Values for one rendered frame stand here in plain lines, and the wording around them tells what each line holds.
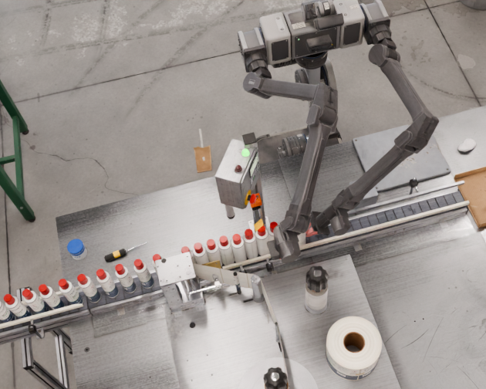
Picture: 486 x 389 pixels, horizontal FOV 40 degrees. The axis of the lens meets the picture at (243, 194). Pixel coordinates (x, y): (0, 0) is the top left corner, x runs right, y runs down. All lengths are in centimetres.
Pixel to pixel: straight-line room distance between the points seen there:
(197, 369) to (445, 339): 97
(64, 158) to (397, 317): 245
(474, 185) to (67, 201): 237
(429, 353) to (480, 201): 73
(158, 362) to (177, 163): 172
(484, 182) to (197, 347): 144
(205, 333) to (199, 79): 226
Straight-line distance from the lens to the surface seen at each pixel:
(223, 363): 268
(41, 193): 431
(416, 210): 297
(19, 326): 294
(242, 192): 237
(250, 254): 278
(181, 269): 255
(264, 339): 270
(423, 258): 292
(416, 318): 281
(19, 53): 510
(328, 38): 269
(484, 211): 308
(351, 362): 252
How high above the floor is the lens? 343
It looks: 59 degrees down
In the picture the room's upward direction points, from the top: 9 degrees counter-clockwise
